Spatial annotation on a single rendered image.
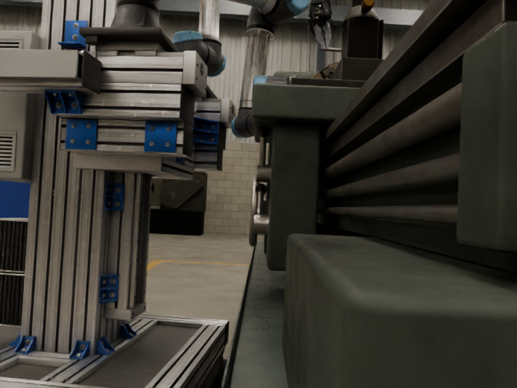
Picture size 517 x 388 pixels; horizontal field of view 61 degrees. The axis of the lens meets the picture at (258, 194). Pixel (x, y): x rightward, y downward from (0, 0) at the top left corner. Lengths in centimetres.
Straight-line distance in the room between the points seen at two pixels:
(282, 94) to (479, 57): 55
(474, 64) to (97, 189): 131
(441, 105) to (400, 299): 16
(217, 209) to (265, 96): 1082
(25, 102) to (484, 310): 149
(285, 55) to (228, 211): 444
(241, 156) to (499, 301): 1146
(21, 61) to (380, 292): 117
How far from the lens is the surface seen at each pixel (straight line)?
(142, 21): 132
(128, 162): 137
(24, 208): 693
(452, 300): 19
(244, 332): 63
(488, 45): 25
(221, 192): 1156
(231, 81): 1205
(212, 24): 198
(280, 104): 77
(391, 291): 18
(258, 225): 80
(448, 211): 29
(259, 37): 153
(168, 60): 124
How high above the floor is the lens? 71
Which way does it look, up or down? 2 degrees up
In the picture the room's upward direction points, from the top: 3 degrees clockwise
